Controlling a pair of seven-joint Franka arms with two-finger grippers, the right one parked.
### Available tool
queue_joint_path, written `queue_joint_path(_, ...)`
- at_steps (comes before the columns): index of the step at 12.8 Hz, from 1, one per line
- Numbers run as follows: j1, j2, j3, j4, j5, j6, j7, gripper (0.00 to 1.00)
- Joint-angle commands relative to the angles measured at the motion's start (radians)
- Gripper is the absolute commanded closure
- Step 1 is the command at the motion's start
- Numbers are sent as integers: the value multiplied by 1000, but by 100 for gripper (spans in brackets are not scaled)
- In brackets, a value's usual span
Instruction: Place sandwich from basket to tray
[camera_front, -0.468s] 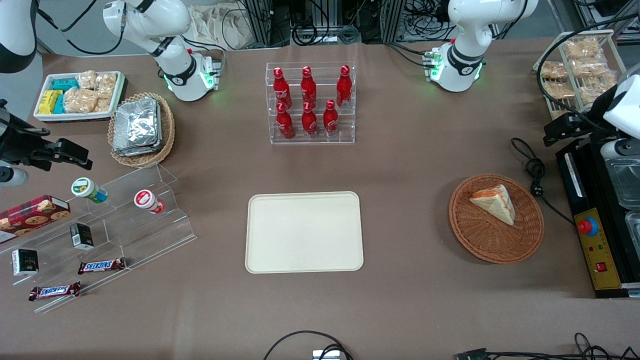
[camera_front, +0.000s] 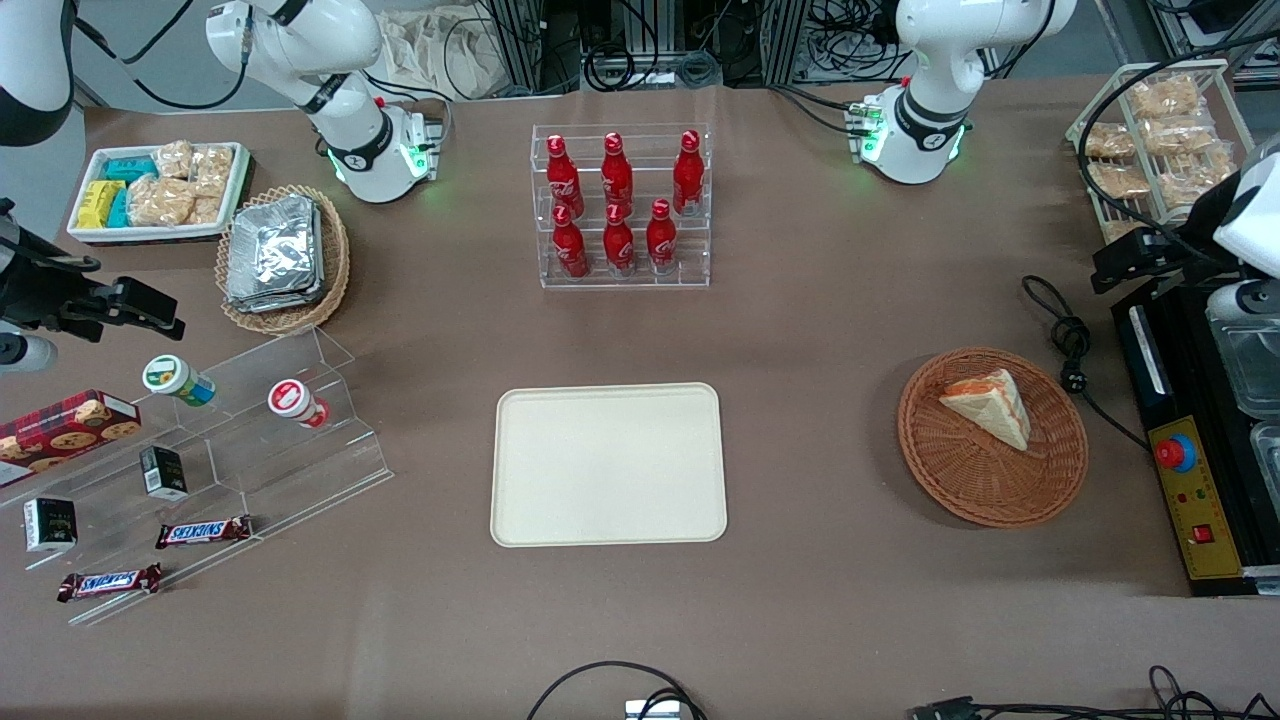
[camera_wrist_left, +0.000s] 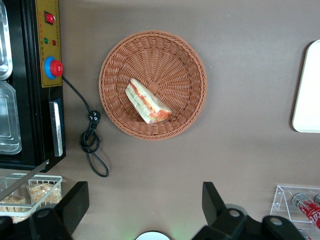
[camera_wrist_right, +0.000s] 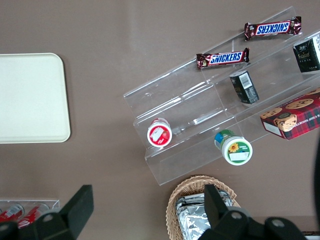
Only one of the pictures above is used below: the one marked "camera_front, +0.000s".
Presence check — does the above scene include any black machine with yellow panel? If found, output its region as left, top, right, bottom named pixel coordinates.
left=1111, top=275, right=1280, bottom=598

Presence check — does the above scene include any red lid cup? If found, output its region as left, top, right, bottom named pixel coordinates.
left=267, top=378, right=331, bottom=430

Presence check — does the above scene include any white rectangular snack tray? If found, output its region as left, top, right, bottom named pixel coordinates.
left=66, top=141, right=251, bottom=245

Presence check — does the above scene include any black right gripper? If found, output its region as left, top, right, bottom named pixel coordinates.
left=0, top=262, right=187, bottom=343

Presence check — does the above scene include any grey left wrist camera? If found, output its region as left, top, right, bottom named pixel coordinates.
left=1205, top=282, right=1280, bottom=323

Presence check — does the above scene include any clear acrylic stepped shelf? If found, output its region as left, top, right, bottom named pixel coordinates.
left=0, top=325, right=394, bottom=628

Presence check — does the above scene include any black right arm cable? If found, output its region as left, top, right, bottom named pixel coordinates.
left=72, top=0, right=249, bottom=111

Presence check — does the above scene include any cream plastic tray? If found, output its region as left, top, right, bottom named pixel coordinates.
left=490, top=382, right=729, bottom=548

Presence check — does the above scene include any black power cable with plug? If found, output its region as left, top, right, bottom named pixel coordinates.
left=1021, top=275, right=1151, bottom=451

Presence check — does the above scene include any beige cloth bag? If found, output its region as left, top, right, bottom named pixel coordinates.
left=378, top=8, right=508, bottom=101

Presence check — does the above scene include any light oval wicker basket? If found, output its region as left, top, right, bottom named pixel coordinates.
left=215, top=184, right=351, bottom=336

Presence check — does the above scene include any clear acrylic bottle rack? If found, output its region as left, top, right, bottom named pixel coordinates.
left=531, top=122, right=712, bottom=291

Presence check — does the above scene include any white wire rack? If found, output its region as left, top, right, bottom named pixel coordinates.
left=1065, top=58, right=1259, bottom=273

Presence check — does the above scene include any small black box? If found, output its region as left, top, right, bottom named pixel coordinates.
left=139, top=445, right=189, bottom=502
left=23, top=496, right=79, bottom=554

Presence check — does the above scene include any black cable with connector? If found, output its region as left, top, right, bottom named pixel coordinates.
left=908, top=664, right=1280, bottom=720

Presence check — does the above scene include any Snickers bar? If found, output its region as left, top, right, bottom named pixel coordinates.
left=155, top=514, right=254, bottom=550
left=56, top=563, right=164, bottom=603

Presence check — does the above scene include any black looped cable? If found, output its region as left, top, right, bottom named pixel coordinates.
left=527, top=660, right=707, bottom=720

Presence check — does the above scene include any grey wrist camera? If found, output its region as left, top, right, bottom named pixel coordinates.
left=0, top=334, right=57, bottom=374
left=1205, top=282, right=1280, bottom=323

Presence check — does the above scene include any clear plastic container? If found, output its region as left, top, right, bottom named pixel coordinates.
left=1250, top=420, right=1280, bottom=521
left=1205, top=310, right=1280, bottom=419

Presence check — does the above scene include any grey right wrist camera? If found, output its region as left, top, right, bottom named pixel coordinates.
left=0, top=334, right=57, bottom=374

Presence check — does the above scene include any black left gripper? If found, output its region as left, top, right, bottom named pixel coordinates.
left=1092, top=228, right=1246, bottom=295

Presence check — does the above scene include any aluminium frame post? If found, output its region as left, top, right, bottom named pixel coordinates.
left=488, top=0, right=581, bottom=96

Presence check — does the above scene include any green lid cup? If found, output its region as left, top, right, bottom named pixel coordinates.
left=142, top=354, right=217, bottom=407

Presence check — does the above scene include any round brown wicker basket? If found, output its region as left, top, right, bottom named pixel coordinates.
left=897, top=346, right=1089, bottom=529

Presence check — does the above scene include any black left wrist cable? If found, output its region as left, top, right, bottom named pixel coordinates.
left=1077, top=30, right=1280, bottom=263

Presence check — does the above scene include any yellow snack pack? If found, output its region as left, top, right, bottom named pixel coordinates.
left=76, top=180, right=127, bottom=230

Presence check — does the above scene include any red cola bottle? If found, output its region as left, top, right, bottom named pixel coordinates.
left=552, top=204, right=591, bottom=280
left=546, top=134, right=585, bottom=219
left=672, top=129, right=705, bottom=217
left=646, top=198, right=678, bottom=273
left=601, top=131, right=635, bottom=216
left=603, top=203, right=636, bottom=277

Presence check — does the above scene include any silver foil container stack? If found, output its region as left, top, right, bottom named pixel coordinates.
left=224, top=194, right=327, bottom=314

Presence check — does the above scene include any red cookie box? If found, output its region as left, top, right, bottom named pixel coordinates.
left=0, top=389, right=142, bottom=489

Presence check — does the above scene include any triangular sandwich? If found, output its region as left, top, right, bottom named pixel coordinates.
left=938, top=368, right=1032, bottom=452

